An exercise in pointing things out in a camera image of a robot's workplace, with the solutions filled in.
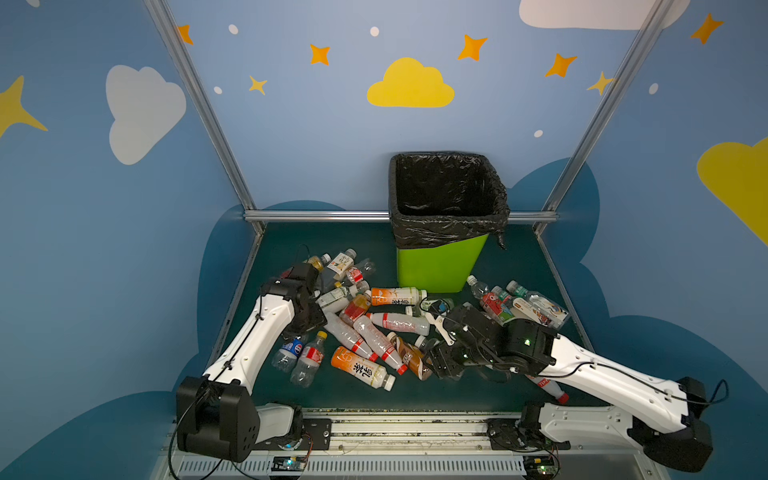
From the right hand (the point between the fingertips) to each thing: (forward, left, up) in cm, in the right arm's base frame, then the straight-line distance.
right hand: (434, 351), depth 69 cm
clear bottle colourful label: (+22, -35, -15) cm, 44 cm away
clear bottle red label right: (+23, -20, -14) cm, 34 cm away
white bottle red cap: (+11, +27, -15) cm, 32 cm away
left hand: (+8, +32, -8) cm, 34 cm away
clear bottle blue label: (+2, +41, -18) cm, 45 cm away
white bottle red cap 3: (+14, +7, -14) cm, 21 cm away
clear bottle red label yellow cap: (+34, +21, -14) cm, 42 cm away
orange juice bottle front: (0, +18, -14) cm, 23 cm away
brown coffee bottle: (+3, +4, -13) cm, 14 cm away
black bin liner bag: (+53, -3, +3) cm, 53 cm away
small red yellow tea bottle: (+19, +22, -14) cm, 32 cm away
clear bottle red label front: (0, +34, -15) cm, 37 cm away
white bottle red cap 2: (+7, +14, -15) cm, 22 cm away
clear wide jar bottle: (+21, +30, -15) cm, 39 cm away
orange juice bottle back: (+23, +9, -15) cm, 29 cm away
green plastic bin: (+32, -4, -10) cm, 33 cm away
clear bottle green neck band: (+22, -26, -15) cm, 37 cm away
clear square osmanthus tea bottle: (+36, +30, -14) cm, 49 cm away
